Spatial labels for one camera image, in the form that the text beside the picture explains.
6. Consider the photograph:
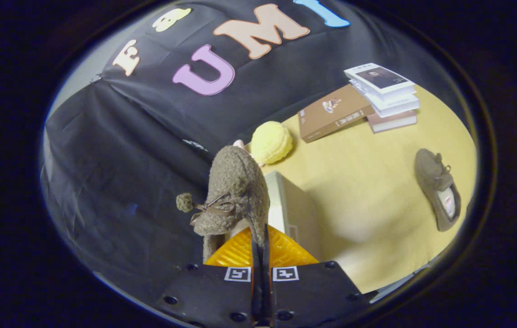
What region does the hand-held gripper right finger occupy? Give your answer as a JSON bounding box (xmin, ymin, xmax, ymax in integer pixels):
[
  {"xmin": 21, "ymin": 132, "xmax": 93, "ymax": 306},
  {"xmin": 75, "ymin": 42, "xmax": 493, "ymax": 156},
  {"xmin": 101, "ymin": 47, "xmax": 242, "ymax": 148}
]
[{"xmin": 263, "ymin": 223, "xmax": 374, "ymax": 328}]

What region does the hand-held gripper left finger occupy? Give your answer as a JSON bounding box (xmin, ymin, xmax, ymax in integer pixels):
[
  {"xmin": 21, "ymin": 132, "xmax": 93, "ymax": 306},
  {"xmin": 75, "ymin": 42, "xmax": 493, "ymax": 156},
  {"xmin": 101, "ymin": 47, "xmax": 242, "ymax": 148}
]
[{"xmin": 156, "ymin": 224, "xmax": 264, "ymax": 328}]

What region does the beige storage box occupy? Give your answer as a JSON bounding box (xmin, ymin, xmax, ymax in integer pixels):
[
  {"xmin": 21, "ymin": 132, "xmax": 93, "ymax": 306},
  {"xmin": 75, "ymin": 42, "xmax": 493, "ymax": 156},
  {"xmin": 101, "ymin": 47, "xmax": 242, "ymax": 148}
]
[{"xmin": 263, "ymin": 170, "xmax": 324, "ymax": 261}]

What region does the brown fuzzy shoe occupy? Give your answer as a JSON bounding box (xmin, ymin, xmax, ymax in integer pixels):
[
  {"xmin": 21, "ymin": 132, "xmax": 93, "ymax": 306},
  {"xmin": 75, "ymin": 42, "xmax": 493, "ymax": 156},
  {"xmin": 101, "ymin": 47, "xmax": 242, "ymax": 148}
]
[
  {"xmin": 176, "ymin": 145, "xmax": 271, "ymax": 263},
  {"xmin": 414, "ymin": 149, "xmax": 462, "ymax": 232}
]

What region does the yellow round plush cushion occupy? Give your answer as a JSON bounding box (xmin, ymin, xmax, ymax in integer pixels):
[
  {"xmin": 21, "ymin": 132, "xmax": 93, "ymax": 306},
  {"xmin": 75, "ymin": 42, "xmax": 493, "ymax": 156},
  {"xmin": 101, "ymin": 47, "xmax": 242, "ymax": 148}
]
[{"xmin": 250, "ymin": 121, "xmax": 294, "ymax": 165}]

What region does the black backdrop cloth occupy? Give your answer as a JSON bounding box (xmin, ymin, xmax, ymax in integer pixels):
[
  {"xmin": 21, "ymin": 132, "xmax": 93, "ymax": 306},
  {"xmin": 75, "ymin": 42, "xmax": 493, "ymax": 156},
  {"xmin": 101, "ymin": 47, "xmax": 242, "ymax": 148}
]
[{"xmin": 40, "ymin": 0, "xmax": 466, "ymax": 294}]

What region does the brown cover book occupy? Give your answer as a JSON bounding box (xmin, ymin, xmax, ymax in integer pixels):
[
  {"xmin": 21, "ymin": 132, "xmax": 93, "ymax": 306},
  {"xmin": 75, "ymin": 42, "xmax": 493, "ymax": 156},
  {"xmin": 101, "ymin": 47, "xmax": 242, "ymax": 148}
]
[{"xmin": 298, "ymin": 84, "xmax": 375, "ymax": 144}]

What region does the reddish brown book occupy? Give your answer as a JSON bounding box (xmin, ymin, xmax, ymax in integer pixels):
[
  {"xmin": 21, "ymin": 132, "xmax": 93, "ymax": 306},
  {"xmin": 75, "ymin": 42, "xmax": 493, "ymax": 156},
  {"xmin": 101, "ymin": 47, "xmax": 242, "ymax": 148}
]
[{"xmin": 367, "ymin": 111, "xmax": 418, "ymax": 134}]

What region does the white book with dark portrait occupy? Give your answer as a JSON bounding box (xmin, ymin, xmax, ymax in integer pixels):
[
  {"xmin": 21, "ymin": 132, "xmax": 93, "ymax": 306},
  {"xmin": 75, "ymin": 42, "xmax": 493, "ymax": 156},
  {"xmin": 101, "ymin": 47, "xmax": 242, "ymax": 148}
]
[{"xmin": 344, "ymin": 62, "xmax": 416, "ymax": 99}]

